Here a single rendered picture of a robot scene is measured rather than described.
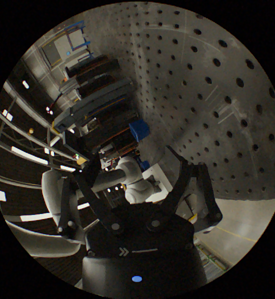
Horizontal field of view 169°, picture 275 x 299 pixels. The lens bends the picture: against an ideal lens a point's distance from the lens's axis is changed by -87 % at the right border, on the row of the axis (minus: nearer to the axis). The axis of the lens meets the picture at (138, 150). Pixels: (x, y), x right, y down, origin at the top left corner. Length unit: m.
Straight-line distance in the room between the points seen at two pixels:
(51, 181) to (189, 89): 0.54
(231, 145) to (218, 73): 0.14
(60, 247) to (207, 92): 0.42
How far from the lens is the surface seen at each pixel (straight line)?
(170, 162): 0.18
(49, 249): 0.23
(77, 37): 8.48
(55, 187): 0.46
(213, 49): 0.20
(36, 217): 2.55
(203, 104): 0.24
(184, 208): 3.22
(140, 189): 0.79
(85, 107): 0.51
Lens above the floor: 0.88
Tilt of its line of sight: 6 degrees down
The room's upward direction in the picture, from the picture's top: 120 degrees counter-clockwise
